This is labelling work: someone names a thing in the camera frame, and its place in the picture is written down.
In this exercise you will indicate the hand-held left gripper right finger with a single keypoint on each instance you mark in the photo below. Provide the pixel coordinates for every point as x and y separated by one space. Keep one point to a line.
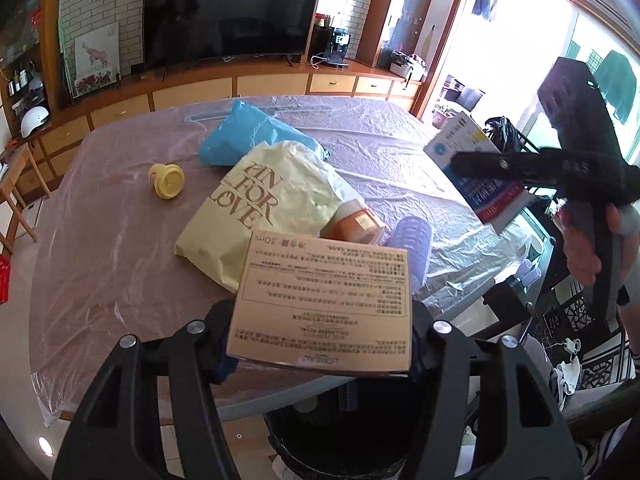
450 360

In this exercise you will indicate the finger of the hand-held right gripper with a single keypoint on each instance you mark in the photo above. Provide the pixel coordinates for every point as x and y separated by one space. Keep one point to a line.
487 166

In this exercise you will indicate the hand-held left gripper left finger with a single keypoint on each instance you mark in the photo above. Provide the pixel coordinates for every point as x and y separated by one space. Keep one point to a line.
226 360

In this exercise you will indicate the blue and white box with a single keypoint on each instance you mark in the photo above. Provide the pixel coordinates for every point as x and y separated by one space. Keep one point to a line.
467 145

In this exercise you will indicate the beige cardboard carton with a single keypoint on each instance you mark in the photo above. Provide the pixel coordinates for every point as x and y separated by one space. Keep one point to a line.
320 305

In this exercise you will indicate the black waste bin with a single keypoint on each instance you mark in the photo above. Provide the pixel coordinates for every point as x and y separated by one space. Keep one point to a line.
340 430

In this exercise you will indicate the person's right forearm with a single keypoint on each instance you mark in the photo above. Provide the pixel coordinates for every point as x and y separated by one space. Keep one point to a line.
632 325

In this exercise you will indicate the person's right hand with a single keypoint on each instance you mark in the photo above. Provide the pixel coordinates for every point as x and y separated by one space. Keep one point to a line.
577 252

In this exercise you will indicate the black plastic bag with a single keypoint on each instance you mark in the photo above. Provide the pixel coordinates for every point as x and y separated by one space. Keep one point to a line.
502 132

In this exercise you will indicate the green hanging garment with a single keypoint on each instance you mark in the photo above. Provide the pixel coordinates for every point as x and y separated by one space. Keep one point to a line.
616 85

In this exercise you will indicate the purple hair roller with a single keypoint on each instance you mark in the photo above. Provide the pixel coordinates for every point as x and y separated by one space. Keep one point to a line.
417 240

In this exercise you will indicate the white charger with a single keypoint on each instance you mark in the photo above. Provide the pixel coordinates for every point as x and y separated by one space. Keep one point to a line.
573 346

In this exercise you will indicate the white basket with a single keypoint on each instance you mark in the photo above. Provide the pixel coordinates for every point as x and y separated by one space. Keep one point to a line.
407 67

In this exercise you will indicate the dark carved wooden chair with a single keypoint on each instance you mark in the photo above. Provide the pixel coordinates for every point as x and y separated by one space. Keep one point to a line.
575 320

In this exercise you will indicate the orange small box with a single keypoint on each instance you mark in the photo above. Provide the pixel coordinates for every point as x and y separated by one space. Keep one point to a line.
355 224

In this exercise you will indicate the clear plastic table cover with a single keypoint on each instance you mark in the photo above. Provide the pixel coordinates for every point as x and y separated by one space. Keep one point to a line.
115 260

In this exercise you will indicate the cream shopping bag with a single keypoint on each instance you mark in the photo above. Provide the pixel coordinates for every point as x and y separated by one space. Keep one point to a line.
260 210

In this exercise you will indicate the yellow bottle cap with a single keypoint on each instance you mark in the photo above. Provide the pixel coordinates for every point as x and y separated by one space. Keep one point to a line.
169 182

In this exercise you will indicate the black coffee machine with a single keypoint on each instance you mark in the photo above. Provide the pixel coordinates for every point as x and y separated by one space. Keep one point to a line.
336 47

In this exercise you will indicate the blue plastic bag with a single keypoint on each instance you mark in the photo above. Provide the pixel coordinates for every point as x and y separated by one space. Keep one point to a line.
245 132

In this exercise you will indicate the black television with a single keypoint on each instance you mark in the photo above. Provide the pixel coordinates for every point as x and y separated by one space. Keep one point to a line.
230 15

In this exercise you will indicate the white helmet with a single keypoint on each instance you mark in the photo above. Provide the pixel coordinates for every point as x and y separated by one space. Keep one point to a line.
35 121

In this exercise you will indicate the framed animal picture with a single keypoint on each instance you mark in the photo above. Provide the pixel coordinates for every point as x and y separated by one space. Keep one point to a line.
97 57

